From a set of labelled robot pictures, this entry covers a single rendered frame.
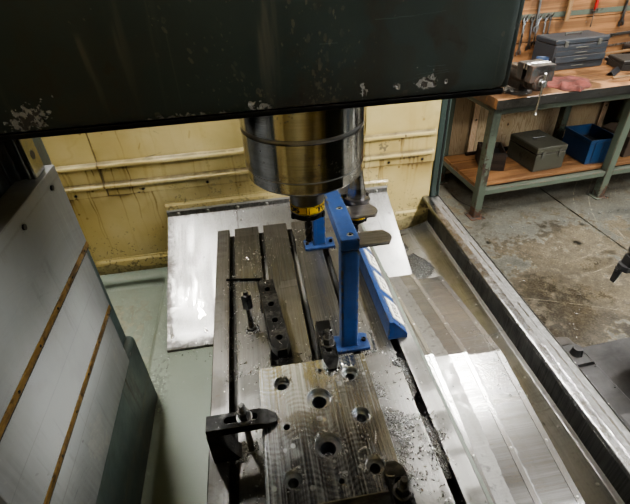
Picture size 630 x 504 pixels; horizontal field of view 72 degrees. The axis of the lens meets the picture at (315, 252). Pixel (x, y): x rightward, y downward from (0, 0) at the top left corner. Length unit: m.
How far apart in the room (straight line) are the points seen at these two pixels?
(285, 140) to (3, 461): 0.54
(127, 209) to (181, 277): 0.36
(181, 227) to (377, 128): 0.84
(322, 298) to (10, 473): 0.80
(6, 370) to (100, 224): 1.24
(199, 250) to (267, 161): 1.19
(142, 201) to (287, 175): 1.32
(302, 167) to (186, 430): 0.99
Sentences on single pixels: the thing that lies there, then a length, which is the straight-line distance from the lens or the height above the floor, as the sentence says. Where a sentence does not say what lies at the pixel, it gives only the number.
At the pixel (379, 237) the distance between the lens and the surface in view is 0.91.
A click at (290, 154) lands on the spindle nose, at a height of 1.52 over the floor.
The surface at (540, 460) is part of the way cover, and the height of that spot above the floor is 0.71.
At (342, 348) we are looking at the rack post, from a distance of 1.09.
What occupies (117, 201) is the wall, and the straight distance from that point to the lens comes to 1.83.
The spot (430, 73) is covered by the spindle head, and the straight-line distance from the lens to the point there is 0.48.
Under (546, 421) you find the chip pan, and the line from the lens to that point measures 1.37.
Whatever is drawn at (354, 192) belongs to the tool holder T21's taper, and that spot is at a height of 1.24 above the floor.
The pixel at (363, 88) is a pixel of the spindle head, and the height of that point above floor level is 1.60.
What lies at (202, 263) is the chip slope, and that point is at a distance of 1.68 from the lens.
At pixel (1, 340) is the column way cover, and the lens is 0.71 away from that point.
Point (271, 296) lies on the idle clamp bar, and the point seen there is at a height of 0.96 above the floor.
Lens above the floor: 1.73
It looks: 36 degrees down
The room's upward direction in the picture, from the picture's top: 3 degrees counter-clockwise
